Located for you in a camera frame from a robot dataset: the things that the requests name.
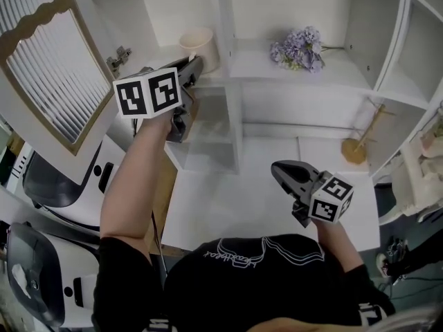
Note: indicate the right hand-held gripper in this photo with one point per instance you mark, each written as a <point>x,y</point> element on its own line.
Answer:
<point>327,195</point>

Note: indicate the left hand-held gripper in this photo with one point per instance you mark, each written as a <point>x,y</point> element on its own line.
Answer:
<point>149,93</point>

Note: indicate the cream cup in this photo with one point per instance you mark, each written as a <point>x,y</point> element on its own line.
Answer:
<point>200,48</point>

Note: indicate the white cabinet shelf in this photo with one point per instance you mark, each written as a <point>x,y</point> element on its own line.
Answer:
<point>304,95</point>

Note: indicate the person's right forearm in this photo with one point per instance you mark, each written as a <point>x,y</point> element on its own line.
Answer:
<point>337,244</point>

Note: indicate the person's left forearm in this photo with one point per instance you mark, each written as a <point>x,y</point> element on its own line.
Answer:
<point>133,185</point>

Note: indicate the metal door hinge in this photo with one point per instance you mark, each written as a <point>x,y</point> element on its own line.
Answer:
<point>119,59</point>

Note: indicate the clear acrylic box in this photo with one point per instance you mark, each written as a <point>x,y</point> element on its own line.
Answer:
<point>207,130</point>

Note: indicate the wooden mug stand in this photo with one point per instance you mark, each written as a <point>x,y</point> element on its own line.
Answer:
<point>356,147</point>

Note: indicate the purple artificial flower bunch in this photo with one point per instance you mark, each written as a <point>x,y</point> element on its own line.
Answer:
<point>301,48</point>

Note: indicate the person's black shirt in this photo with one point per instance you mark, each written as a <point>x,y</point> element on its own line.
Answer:
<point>249,289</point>

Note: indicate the white fabric chair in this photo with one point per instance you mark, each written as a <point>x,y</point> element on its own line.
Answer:
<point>415,182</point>

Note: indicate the white ribbed glass cabinet door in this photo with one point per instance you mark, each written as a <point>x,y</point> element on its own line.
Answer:
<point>52,67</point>

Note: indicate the white and black machine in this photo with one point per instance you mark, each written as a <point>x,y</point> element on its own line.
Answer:
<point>45,272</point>
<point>69,185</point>

